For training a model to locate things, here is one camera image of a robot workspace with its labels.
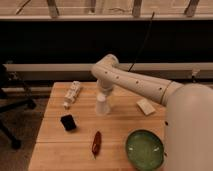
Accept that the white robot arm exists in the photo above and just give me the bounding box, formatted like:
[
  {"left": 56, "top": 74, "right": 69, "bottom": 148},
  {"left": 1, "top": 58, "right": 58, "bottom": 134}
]
[{"left": 91, "top": 54, "right": 213, "bottom": 171}]

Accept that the black eraser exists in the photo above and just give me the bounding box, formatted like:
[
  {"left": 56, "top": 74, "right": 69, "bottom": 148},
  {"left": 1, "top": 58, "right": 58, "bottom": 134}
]
[{"left": 60, "top": 115, "right": 77, "bottom": 131}]

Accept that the green ceramic plate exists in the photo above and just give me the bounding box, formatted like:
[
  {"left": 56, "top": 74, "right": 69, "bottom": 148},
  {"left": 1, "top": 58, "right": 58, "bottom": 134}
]
[{"left": 125, "top": 129, "right": 164, "bottom": 171}]

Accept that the white rectangular block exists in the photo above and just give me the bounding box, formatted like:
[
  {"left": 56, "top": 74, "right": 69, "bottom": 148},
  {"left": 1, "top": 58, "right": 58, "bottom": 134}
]
[{"left": 137, "top": 98, "right": 155, "bottom": 116}]

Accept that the red chili pepper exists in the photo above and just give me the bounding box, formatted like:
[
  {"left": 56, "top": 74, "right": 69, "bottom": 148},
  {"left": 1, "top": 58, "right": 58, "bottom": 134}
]
[{"left": 92, "top": 131, "right": 102, "bottom": 157}]

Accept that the black office chair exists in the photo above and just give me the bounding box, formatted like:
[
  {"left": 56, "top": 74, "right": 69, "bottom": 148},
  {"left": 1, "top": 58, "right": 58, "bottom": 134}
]
[{"left": 0, "top": 64, "right": 36, "bottom": 150}]

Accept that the thin black hanging cable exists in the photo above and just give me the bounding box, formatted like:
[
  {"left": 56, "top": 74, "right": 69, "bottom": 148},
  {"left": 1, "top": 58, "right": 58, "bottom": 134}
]
[{"left": 128, "top": 11, "right": 156, "bottom": 73}]

